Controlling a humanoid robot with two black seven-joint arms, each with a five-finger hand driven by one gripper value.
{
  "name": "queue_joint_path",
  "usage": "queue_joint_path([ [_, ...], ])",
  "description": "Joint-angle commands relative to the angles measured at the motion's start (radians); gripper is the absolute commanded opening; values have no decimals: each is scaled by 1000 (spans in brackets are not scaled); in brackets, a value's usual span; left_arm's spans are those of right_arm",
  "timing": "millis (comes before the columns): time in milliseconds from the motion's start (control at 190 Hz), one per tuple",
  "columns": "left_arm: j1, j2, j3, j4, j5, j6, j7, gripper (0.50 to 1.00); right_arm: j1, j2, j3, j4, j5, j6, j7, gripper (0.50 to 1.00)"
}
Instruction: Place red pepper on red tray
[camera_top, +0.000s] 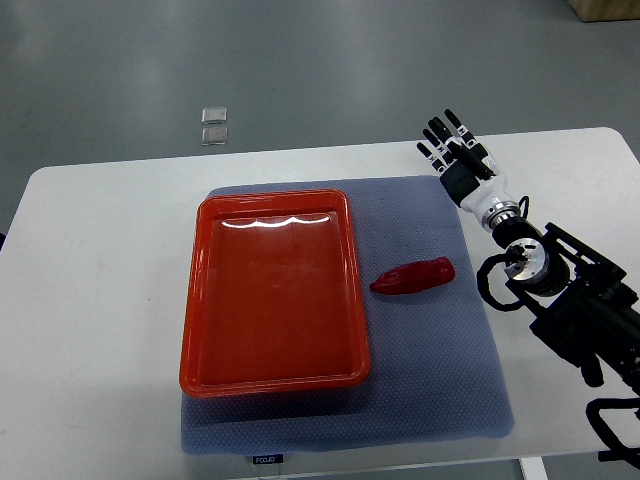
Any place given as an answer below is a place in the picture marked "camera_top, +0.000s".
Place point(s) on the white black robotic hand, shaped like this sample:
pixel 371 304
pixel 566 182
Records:
pixel 470 176

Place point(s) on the red pepper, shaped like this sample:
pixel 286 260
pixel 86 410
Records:
pixel 415 277

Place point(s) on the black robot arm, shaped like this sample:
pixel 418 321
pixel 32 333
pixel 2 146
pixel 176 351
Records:
pixel 583 309

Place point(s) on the red plastic tray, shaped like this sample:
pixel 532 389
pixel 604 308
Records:
pixel 274 302

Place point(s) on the cardboard box corner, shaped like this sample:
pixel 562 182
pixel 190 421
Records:
pixel 605 10

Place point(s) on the blue-grey mesh mat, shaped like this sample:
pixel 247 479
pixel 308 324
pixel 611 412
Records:
pixel 435 372

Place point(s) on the upper metal floor plate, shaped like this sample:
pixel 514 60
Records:
pixel 214 115

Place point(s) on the white table leg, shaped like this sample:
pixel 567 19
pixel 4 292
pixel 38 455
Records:
pixel 532 468

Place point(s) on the black table label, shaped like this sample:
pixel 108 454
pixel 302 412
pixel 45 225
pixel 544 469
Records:
pixel 269 459

